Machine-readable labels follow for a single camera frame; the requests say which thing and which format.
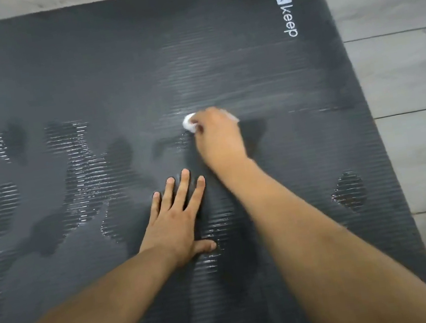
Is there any person's left hand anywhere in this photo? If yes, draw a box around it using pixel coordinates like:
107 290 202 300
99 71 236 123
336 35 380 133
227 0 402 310
126 165 220 274

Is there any person's right hand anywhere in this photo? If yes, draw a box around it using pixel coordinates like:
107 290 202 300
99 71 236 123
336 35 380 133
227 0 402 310
187 101 254 178

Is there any white tissue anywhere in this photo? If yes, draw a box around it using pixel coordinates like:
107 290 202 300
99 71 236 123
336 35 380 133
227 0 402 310
180 105 241 135

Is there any dark grey yoga mat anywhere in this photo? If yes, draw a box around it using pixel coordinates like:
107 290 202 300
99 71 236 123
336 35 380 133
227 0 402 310
0 0 426 323

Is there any person's right forearm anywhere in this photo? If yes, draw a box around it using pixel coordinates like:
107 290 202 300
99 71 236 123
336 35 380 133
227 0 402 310
213 128 426 323

